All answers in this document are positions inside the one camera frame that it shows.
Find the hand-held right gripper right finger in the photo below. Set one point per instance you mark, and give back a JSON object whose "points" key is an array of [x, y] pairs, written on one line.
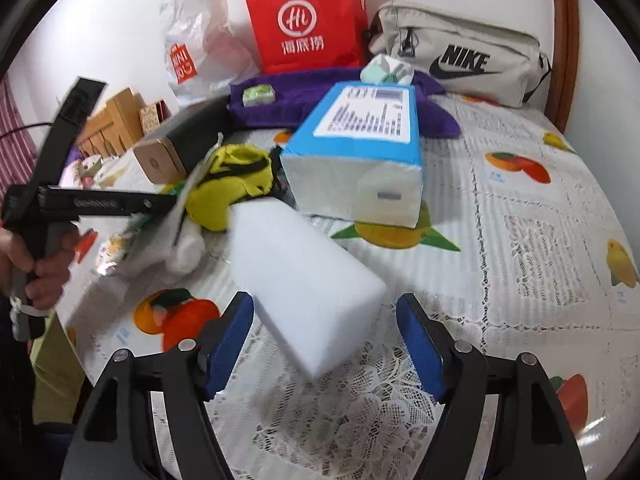
{"points": [[420, 347]]}

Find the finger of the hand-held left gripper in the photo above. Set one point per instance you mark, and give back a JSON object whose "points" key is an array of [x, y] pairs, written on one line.
{"points": [[160, 203]]}

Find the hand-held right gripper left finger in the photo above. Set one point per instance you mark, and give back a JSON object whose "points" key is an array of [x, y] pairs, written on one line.
{"points": [[227, 345]]}

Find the white plastic packet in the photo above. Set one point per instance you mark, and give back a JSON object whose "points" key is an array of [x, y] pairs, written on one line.
{"points": [[185, 255]]}

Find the white sponge block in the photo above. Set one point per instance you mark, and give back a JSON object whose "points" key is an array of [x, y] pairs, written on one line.
{"points": [[300, 285]]}

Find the person's left hand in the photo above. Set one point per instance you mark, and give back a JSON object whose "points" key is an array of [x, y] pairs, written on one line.
{"points": [[50, 270]]}

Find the striped curtain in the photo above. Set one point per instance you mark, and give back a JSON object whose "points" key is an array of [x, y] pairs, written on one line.
{"points": [[15, 125]]}

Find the patterned small box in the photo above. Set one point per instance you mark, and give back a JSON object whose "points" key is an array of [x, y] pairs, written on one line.
{"points": [[151, 116]]}

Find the tan cardboard box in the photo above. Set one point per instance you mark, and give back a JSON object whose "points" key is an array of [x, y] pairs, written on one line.
{"points": [[115, 120]]}

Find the fruit print lace tablecloth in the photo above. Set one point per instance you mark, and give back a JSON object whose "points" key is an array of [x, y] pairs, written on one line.
{"points": [[525, 260]]}

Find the green tissue packet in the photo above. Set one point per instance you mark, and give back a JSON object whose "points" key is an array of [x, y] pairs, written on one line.
{"points": [[259, 95]]}

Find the purple towel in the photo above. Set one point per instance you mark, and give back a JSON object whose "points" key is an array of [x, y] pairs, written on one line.
{"points": [[285, 105]]}

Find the green cloth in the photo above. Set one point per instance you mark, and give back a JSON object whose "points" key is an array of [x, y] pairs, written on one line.
{"points": [[55, 360]]}

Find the white plastic shopping bag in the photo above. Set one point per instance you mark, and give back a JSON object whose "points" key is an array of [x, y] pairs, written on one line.
{"points": [[200, 35]]}

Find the blue tissue pack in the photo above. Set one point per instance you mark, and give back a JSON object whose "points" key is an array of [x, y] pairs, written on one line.
{"points": [[350, 160]]}

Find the red paper bag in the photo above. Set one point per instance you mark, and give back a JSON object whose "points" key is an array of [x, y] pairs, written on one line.
{"points": [[305, 20]]}

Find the mint white tissue packet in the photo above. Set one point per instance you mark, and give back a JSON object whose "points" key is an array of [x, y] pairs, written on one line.
{"points": [[385, 70]]}

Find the grey waist bag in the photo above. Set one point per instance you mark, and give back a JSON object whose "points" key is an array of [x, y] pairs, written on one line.
{"points": [[450, 40]]}

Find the brown wooden frame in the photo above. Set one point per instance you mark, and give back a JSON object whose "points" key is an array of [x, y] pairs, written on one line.
{"points": [[565, 35]]}

